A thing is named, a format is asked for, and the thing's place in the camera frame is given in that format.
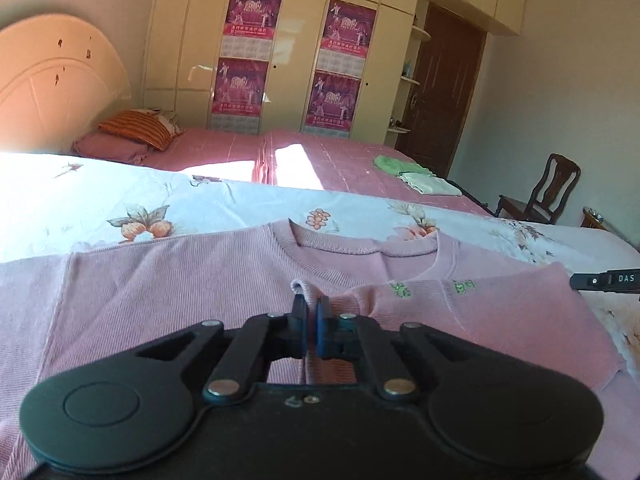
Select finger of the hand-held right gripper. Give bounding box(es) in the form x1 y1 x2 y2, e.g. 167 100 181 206
569 270 609 292

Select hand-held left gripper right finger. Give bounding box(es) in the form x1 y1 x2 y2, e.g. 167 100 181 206
314 295 483 405

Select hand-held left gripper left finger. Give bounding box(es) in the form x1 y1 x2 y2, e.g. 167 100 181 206
135 294 309 407

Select pink knit sweater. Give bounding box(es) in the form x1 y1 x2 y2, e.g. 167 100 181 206
0 217 640 480

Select brown wooden furniture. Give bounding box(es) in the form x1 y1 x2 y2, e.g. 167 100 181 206
581 206 640 251

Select dark wooden chair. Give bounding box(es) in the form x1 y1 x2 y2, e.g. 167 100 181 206
496 153 582 225

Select pink checked bedspread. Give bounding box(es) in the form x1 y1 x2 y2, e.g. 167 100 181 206
72 127 493 218

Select white folded cloth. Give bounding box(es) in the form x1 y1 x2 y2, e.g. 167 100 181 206
398 172 463 197

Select green folded cloth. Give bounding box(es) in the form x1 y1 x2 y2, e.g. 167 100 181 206
374 155 432 177

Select purple calendar poster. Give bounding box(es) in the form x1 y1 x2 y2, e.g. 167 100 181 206
211 57 269 134
301 71 362 139
221 0 284 63
316 0 377 78

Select brown wooden door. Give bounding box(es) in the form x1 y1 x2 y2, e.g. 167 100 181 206
395 2 487 179

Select floral patterned pillow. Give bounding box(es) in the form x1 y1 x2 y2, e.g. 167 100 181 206
131 108 184 137

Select orange striped pillow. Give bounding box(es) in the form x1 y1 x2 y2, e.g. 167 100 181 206
98 111 173 152

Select white floral bedsheet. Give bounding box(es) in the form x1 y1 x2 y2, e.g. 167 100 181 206
0 152 640 376

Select pink pillow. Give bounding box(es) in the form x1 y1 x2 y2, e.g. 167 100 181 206
72 131 151 165

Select cream corner shelves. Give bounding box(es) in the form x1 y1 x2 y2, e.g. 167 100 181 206
385 25 431 136

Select cream wardrobe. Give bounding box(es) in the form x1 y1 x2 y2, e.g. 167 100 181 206
142 0 431 146

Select cream curved headboard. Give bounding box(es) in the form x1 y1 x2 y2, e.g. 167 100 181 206
0 16 132 153

